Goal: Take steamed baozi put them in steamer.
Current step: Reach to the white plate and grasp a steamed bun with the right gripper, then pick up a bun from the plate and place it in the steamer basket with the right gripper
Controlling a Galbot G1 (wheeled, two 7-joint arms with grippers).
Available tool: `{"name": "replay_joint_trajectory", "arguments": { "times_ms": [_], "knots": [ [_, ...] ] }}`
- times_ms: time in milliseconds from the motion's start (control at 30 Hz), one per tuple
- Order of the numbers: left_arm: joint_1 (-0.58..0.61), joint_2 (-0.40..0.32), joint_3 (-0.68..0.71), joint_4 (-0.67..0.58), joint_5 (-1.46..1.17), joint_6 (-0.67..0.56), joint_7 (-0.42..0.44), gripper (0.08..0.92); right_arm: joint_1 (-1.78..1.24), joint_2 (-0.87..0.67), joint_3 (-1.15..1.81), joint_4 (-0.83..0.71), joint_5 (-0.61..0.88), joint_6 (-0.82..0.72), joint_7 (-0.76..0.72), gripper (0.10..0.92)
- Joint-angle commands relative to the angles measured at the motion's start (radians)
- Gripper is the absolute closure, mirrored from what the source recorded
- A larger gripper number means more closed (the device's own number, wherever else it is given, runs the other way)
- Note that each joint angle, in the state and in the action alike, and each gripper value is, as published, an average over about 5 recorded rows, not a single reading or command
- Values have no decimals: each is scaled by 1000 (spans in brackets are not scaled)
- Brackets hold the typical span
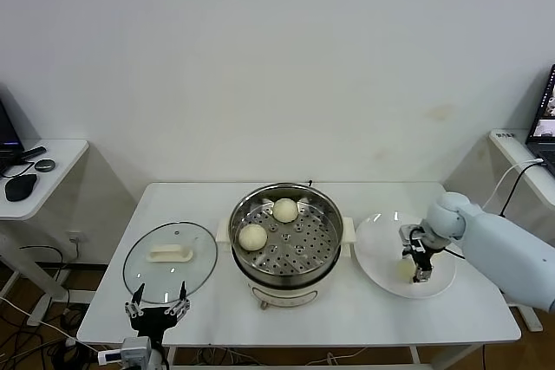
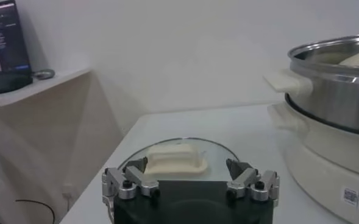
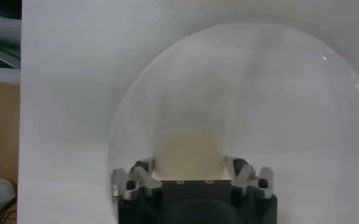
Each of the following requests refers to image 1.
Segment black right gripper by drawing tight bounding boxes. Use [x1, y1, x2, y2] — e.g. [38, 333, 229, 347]
[401, 240, 435, 286]

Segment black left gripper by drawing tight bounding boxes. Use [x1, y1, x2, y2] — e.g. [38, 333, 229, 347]
[124, 281, 193, 339]

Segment steel perforated steamer basket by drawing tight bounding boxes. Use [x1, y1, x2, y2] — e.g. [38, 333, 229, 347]
[215, 183, 357, 280]

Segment white round plate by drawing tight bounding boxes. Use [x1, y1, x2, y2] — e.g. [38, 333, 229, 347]
[354, 211, 457, 300]

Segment cream electric cooker base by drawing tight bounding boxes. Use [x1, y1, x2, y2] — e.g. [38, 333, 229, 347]
[232, 248, 353, 313]

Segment white side desk labelled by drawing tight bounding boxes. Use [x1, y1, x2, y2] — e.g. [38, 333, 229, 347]
[487, 127, 555, 332]

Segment black computer mouse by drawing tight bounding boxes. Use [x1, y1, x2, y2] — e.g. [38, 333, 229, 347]
[4, 173, 38, 203]

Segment black stick remote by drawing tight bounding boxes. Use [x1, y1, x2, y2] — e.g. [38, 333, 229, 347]
[8, 146, 47, 167]

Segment black laptop purple light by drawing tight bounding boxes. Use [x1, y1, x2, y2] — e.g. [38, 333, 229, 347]
[0, 96, 25, 172]

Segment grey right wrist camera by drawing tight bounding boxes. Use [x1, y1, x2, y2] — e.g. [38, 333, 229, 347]
[398, 224, 425, 246]

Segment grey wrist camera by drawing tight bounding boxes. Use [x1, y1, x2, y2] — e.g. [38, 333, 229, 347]
[97, 335, 153, 366]
[398, 224, 425, 246]

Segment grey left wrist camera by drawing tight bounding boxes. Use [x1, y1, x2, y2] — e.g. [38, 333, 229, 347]
[97, 335, 153, 366]

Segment black floor cable bundle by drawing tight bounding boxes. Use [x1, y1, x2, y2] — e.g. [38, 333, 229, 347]
[0, 300, 101, 370]

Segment white table frame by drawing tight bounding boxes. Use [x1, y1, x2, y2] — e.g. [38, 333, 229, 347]
[155, 341, 489, 370]

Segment white power cable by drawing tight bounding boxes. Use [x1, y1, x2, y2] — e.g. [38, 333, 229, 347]
[480, 159, 543, 211]

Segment white cables under table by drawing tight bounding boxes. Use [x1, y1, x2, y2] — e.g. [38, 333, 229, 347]
[194, 346, 369, 366]

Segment black cable with adapter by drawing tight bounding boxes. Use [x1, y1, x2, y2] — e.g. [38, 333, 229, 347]
[498, 161, 543, 217]

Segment black socket cable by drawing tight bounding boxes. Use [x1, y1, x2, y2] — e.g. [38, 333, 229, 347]
[19, 239, 82, 268]

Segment black laptop camera views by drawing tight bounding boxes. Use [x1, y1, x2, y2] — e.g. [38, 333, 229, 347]
[524, 62, 555, 159]

